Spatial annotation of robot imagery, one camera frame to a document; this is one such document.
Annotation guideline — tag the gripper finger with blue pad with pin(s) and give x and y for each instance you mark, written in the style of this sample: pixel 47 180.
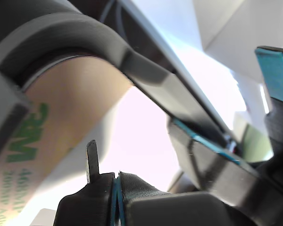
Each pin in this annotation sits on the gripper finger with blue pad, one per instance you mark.
pixel 136 188

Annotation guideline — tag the blue padded gripper finger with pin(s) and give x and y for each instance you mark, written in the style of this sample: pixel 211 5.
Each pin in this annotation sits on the blue padded gripper finger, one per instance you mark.
pixel 214 171
pixel 277 75

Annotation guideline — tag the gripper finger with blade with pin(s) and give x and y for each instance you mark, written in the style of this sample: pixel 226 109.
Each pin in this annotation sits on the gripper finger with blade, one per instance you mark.
pixel 85 207

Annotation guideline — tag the green fabric bag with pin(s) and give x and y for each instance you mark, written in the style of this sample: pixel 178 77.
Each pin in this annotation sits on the green fabric bag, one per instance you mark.
pixel 257 143

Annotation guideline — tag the white printed cardboard box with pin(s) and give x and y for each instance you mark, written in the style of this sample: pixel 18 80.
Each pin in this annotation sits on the white printed cardboard box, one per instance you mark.
pixel 226 28

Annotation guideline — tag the grey fixture with cylinder legs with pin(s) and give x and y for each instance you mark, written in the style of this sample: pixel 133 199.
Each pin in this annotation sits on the grey fixture with cylinder legs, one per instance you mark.
pixel 61 33

